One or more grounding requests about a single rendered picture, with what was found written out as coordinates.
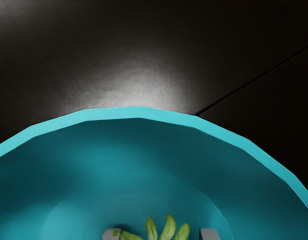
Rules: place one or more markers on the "green leafy vegetable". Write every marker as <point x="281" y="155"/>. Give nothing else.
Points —
<point x="169" y="228"/>

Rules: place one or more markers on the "teal bowl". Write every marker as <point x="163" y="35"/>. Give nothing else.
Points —
<point x="99" y="162"/>

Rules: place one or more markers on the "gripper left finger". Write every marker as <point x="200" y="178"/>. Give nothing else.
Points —
<point x="109" y="234"/>

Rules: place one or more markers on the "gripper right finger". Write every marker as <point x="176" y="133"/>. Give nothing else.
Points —
<point x="208" y="235"/>

